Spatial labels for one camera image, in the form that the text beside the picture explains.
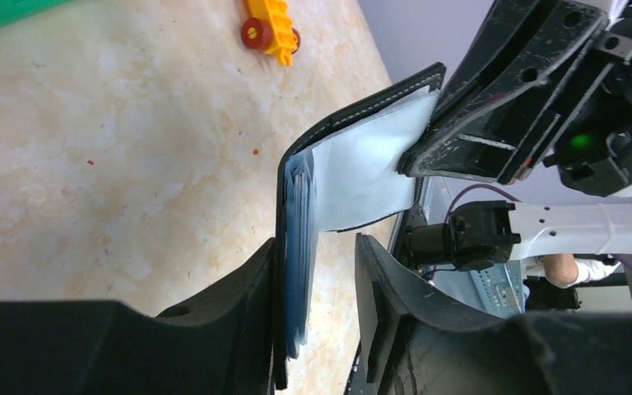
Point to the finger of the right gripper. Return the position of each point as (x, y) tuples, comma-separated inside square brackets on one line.
[(518, 67), (493, 133)]

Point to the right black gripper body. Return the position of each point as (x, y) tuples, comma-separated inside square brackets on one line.
[(594, 154)]

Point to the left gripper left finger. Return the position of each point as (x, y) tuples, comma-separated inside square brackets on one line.
[(215, 342)]

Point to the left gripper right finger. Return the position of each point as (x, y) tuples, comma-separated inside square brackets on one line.
[(415, 339)]

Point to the black leather card holder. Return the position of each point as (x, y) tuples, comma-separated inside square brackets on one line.
[(339, 175)]

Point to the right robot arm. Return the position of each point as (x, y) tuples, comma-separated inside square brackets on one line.
[(477, 235)]

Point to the person's forearm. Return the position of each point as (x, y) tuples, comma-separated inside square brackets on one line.
[(565, 270)]

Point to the yellow toy block car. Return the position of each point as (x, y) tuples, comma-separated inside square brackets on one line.
[(270, 30)]

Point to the green plastic bin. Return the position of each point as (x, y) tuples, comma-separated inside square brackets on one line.
[(14, 10)]

